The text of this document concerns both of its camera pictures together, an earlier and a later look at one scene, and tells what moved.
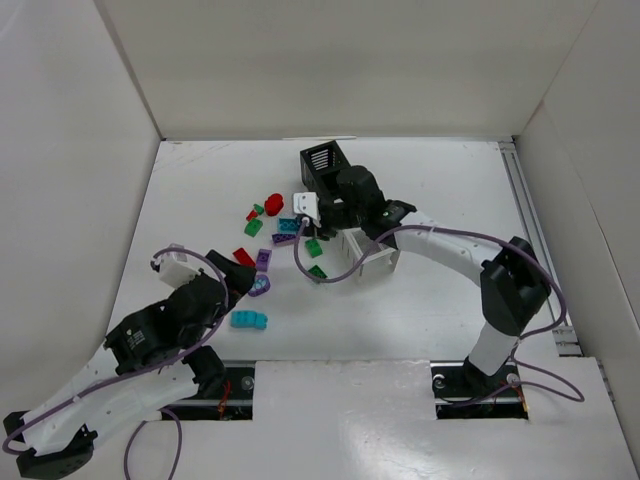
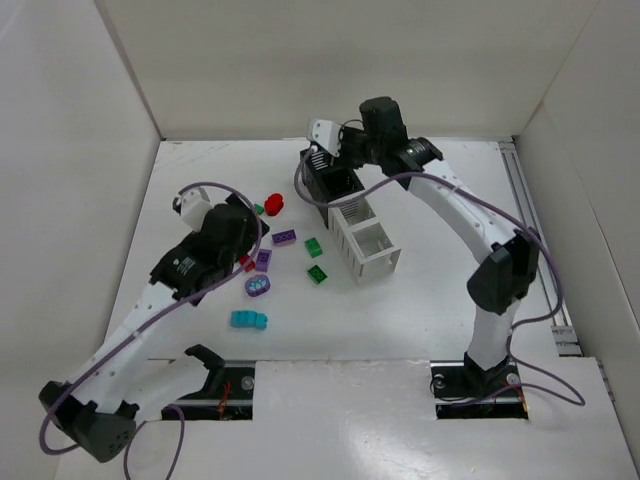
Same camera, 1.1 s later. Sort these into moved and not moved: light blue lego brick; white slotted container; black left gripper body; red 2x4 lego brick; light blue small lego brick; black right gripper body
Moved: black left gripper body; black right gripper body
Not moved: white slotted container; red 2x4 lego brick; light blue lego brick; light blue small lego brick
